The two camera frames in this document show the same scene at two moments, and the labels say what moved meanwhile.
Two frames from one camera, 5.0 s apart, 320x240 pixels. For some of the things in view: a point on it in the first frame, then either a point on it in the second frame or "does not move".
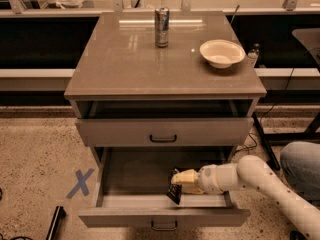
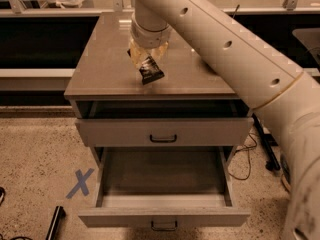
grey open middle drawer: x=132 y=184 does not move
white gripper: x=207 y=179 to x=149 y=38
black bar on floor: x=59 y=214 does not move
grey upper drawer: x=165 y=132 does not move
